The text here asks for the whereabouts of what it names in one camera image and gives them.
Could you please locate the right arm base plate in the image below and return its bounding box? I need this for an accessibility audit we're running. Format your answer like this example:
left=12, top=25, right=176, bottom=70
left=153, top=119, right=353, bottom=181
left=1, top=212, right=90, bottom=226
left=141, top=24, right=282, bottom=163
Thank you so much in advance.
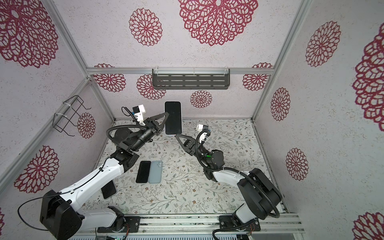
left=219, top=215, right=261, bottom=232

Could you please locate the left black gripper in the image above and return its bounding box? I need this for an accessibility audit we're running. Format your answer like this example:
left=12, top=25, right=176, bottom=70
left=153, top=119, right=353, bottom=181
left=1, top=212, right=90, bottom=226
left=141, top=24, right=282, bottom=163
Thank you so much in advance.
left=130, top=112, right=170, bottom=153

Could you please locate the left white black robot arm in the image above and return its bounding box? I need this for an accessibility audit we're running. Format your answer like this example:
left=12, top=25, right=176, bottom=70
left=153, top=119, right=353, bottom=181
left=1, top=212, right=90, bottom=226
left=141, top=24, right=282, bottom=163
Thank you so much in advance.
left=40, top=112, right=169, bottom=240

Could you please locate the light blue phone case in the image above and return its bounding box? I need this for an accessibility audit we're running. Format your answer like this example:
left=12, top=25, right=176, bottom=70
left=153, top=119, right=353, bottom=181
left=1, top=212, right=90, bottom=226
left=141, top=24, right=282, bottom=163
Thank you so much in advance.
left=148, top=161, right=163, bottom=184

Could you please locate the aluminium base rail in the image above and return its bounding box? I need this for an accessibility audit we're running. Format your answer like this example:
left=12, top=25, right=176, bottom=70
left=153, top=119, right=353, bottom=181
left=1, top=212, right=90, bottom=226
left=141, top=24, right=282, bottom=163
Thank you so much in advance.
left=53, top=212, right=306, bottom=236

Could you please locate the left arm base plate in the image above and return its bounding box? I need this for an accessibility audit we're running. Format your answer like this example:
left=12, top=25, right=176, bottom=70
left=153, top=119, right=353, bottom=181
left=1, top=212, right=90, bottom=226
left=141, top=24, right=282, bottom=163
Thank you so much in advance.
left=97, top=217, right=141, bottom=233

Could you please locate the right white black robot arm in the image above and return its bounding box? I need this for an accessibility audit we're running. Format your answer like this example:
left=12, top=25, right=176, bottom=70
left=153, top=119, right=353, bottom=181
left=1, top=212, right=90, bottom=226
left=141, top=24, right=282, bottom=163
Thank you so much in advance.
left=176, top=131, right=282, bottom=225

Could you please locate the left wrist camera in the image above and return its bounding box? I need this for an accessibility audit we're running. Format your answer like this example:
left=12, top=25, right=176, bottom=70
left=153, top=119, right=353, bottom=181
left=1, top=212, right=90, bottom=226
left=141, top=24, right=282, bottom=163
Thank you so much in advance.
left=132, top=105, right=146, bottom=126

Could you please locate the dark grey wall shelf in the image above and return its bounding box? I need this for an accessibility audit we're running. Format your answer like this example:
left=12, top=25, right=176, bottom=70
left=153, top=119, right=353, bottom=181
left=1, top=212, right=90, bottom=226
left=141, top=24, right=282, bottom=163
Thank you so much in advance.
left=152, top=68, right=230, bottom=90

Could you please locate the bare black phone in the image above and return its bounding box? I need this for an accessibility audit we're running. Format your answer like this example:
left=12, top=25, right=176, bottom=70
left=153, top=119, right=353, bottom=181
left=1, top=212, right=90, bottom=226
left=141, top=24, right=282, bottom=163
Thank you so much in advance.
left=136, top=161, right=152, bottom=184

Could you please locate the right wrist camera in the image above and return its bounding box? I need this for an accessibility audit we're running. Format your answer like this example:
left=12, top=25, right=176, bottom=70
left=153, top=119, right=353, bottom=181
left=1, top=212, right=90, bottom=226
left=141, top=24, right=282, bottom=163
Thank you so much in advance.
left=197, top=124, right=211, bottom=144

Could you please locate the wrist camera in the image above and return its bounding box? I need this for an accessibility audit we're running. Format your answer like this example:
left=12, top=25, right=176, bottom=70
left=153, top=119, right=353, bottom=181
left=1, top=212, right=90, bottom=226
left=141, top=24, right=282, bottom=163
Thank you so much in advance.
left=197, top=124, right=211, bottom=144
left=132, top=105, right=146, bottom=126

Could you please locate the black wire wall rack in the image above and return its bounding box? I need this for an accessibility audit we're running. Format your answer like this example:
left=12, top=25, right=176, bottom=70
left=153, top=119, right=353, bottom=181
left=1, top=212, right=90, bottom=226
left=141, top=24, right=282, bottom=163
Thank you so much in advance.
left=52, top=95, right=91, bottom=137

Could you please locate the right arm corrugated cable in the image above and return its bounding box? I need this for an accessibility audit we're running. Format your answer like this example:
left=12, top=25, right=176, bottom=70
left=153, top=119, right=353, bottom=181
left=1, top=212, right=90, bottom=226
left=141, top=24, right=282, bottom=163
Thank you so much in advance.
left=194, top=128, right=281, bottom=240

